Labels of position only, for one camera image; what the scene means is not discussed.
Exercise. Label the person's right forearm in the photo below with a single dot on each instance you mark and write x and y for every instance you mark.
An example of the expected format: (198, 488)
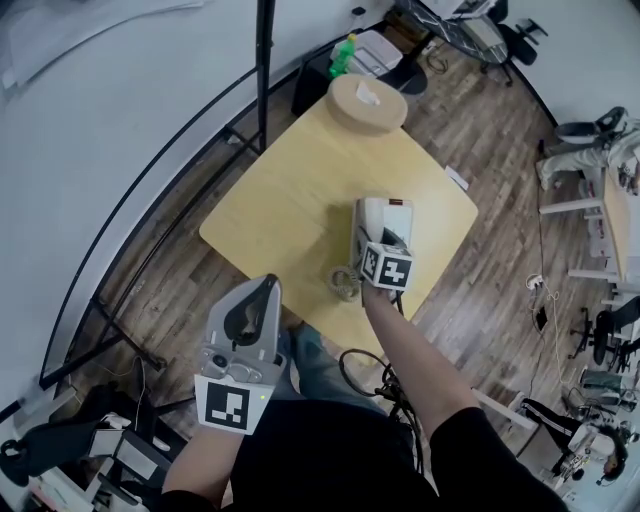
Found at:
(400, 345)

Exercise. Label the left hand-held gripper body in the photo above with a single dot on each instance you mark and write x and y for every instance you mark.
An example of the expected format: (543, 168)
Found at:
(230, 400)

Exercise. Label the black wall plug adapter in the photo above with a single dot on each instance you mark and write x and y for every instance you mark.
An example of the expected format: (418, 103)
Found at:
(358, 10)

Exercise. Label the white desk telephone base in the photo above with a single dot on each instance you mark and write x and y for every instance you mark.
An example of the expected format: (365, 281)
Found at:
(400, 220)

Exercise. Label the round black marble table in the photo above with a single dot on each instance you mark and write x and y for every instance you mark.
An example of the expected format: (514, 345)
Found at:
(450, 30)

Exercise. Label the black swivel chair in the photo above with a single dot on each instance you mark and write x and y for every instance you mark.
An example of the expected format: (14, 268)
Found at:
(607, 330)

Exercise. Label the green plastic bottle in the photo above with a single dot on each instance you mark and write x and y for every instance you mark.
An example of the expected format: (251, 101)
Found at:
(342, 57)

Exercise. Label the white paper slip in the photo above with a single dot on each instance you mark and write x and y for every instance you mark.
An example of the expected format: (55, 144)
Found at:
(456, 178)

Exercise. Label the black office chair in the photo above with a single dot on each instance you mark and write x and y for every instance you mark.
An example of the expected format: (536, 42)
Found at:
(520, 47)

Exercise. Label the black low cabinet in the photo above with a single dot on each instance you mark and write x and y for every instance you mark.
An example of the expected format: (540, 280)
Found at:
(307, 85)

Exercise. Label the white storage bin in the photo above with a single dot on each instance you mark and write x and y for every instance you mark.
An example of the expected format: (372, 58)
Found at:
(377, 50)

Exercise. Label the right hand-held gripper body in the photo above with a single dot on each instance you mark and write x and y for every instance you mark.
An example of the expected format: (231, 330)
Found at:
(392, 270)

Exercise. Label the person's blue jeans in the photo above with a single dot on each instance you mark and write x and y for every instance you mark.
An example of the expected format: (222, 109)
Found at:
(315, 360)

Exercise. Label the round beige tissue box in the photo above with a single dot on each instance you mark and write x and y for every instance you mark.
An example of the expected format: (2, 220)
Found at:
(367, 107)

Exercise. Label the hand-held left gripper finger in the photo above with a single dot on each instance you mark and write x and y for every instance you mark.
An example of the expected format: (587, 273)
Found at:
(274, 315)
(225, 307)

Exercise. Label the black equipment bag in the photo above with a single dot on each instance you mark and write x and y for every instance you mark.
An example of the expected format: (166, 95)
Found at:
(45, 452)

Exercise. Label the black-framed whiteboard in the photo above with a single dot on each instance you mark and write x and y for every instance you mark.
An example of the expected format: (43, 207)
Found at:
(75, 150)

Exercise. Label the person's left forearm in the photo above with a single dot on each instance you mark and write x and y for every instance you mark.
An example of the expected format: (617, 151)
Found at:
(200, 465)

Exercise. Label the black flat floor device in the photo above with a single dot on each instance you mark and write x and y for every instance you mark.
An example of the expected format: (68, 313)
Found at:
(541, 319)

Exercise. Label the wooden table with white legs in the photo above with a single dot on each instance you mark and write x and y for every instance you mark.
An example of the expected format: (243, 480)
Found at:
(617, 225)

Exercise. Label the white power strip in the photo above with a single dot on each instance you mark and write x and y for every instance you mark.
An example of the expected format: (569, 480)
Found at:
(535, 281)

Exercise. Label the brown cardboard box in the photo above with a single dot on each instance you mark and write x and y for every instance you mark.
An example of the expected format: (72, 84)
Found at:
(405, 32)

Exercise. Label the black whiteboard stand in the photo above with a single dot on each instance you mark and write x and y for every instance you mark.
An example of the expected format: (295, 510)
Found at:
(265, 75)

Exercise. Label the person's black shirt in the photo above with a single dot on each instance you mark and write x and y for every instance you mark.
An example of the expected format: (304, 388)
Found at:
(325, 460)

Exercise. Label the grey flat box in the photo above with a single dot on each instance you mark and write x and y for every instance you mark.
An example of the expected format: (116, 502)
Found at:
(486, 36)

